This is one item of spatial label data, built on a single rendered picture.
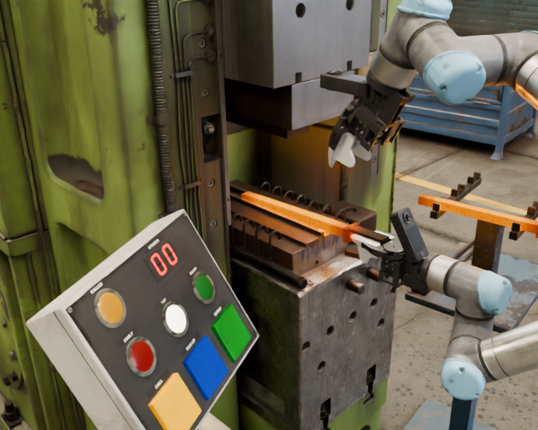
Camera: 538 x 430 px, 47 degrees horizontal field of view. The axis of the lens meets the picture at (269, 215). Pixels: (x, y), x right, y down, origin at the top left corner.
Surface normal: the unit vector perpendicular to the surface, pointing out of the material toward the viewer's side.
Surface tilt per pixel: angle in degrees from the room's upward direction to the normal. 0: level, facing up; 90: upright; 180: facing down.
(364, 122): 90
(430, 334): 0
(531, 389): 0
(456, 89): 115
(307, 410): 90
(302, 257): 90
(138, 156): 90
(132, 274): 60
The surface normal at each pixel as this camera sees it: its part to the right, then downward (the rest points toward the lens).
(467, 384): -0.39, 0.39
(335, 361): 0.69, 0.29
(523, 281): -0.02, -0.91
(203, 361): 0.80, -0.33
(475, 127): -0.64, 0.32
